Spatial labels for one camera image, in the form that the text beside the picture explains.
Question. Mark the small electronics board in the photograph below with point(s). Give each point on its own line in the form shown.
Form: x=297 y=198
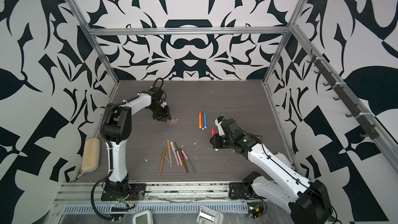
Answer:
x=256 y=209

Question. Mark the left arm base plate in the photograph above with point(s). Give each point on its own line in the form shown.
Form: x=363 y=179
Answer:
x=133 y=192

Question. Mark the purple marker pen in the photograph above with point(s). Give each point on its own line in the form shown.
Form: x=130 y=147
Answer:
x=203 y=121

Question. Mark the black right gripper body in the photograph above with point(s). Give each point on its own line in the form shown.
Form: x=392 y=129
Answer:
x=224 y=141

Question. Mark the light pink marker pen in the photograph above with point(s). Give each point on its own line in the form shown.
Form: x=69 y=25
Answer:
x=175 y=153

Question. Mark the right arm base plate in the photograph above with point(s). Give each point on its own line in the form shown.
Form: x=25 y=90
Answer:
x=240 y=191

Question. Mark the green marker pen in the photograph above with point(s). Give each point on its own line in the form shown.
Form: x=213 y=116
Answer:
x=189 y=161

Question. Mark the beige sponge block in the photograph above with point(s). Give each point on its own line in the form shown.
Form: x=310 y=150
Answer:
x=91 y=155

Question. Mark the orange marker pen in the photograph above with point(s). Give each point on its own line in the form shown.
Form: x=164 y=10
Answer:
x=200 y=120

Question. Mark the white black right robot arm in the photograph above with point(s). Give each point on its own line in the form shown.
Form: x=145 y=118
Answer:
x=306 y=201

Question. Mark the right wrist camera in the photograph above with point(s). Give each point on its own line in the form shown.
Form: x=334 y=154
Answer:
x=218 y=123

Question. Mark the silver metal bracket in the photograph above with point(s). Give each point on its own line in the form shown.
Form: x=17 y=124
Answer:
x=207 y=215

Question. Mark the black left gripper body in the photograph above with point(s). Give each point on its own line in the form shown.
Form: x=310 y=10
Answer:
x=161 y=113

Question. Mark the white handheld device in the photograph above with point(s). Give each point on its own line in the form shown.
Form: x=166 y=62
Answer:
x=144 y=217

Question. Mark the brown marker pen far left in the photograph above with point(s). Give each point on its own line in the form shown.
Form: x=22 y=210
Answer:
x=162 y=161

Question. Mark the blue marker pen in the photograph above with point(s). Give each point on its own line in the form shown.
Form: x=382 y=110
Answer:
x=205 y=120

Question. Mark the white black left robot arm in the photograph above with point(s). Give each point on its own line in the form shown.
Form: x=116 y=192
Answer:
x=115 y=129

